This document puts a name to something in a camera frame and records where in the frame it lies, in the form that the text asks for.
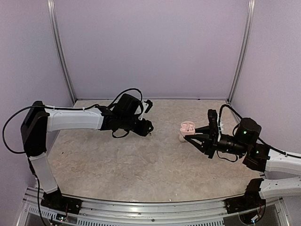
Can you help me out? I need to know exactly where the aluminium frame post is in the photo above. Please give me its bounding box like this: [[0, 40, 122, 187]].
[[227, 0, 256, 104], [47, 0, 77, 104]]

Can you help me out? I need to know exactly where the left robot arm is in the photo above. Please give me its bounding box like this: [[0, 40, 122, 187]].
[[21, 94, 153, 210]]

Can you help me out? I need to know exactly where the right aluminium frame post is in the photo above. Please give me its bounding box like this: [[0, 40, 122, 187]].
[[227, 0, 256, 104]]

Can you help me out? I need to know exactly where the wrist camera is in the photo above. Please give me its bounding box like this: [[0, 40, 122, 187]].
[[207, 109, 221, 139], [138, 99, 153, 121]]

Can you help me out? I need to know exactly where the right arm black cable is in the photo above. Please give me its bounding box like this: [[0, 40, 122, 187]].
[[217, 104, 301, 163]]

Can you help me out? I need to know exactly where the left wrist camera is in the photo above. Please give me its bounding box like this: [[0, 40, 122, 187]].
[[138, 99, 153, 121]]

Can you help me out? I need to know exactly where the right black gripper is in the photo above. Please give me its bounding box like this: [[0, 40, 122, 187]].
[[186, 125, 249, 159]]

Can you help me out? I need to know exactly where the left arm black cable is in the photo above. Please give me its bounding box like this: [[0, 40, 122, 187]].
[[2, 88, 144, 155]]

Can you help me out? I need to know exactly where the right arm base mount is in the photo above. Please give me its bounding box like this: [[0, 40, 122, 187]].
[[224, 178, 266, 214]]

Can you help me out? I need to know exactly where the front aluminium rail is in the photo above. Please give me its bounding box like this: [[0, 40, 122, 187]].
[[22, 188, 285, 226]]

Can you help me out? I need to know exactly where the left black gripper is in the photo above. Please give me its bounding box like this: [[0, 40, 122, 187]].
[[120, 114, 154, 137]]

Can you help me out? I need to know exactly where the left aluminium frame post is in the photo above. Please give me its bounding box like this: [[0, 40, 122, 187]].
[[47, 0, 77, 104]]

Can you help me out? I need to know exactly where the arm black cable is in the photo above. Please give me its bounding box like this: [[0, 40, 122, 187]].
[[217, 104, 301, 163], [2, 88, 144, 155]]

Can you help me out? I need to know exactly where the pink round charging case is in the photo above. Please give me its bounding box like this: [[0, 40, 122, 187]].
[[179, 121, 196, 142]]

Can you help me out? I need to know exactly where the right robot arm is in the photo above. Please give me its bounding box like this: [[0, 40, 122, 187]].
[[183, 118, 301, 209]]

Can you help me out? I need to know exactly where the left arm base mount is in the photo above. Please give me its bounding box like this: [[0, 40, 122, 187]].
[[41, 188, 82, 215]]

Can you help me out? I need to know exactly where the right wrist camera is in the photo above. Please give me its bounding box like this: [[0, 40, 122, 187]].
[[207, 109, 221, 139]]

